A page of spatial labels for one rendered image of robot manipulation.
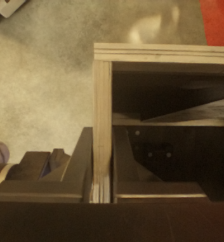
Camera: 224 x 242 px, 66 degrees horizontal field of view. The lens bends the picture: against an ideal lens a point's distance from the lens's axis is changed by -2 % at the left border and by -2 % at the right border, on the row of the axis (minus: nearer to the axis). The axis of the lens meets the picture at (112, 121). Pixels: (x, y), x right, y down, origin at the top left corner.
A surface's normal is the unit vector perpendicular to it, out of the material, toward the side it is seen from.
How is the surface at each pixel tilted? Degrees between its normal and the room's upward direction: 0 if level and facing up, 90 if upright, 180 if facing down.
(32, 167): 66
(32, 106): 0
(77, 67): 0
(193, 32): 0
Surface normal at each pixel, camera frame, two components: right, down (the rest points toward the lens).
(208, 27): 0.01, 0.13
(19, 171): 0.02, -0.85
